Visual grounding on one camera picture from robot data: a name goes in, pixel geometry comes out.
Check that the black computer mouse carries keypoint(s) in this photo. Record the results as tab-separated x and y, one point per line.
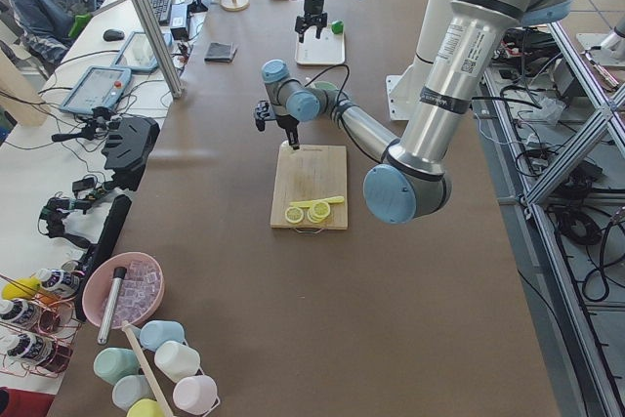
111	35

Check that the lower teach pendant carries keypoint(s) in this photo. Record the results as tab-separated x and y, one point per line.
99	86

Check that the yellow lemon toys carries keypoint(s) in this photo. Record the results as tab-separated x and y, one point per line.
23	288

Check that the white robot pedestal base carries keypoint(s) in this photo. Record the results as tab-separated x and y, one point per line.
403	90

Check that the mint green cup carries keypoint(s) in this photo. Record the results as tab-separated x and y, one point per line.
113	364

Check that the yellow cup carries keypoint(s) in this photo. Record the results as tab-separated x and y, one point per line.
145	407

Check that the steel muddler stick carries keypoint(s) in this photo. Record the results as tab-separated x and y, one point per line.
111	302

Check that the copper wire bottle rack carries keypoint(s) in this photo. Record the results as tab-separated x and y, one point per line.
37	334

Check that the light blue cup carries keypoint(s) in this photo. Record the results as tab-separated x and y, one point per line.
156	332

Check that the green pepper toy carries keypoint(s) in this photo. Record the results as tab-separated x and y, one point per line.
337	27

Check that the teach pendant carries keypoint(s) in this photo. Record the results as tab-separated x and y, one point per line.
136	54
99	86

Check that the pale blue cup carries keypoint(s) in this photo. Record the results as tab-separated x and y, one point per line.
129	390

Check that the pink cup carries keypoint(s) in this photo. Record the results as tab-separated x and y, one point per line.
196	394

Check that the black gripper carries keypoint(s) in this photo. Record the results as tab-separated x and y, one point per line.
287	122
312	8

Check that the grey folded cloth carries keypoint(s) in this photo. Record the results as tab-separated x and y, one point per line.
220	52

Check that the aluminium frame post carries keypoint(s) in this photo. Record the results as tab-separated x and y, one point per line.
158	46

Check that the mint green bowl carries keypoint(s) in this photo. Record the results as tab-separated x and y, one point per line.
325	86

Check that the yellow plastic knife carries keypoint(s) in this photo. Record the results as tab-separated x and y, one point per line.
310	203

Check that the black bar device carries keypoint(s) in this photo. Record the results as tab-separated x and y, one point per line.
99	252

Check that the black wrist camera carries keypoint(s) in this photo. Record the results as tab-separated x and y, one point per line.
263	113

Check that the wooden rolling stick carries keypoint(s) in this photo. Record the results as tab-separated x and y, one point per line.
128	330

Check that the white dish rack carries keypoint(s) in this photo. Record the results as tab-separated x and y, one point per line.
165	383

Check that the upper teach pendant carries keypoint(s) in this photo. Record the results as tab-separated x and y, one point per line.
136	54

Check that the cream rabbit print tray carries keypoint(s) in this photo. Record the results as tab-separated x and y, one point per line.
328	49

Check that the wooden cutting board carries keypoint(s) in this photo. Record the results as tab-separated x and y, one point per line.
308	173

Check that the white cup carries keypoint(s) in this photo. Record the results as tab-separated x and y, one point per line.
177	361

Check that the pink mixing bowl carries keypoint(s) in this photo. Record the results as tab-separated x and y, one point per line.
140	295

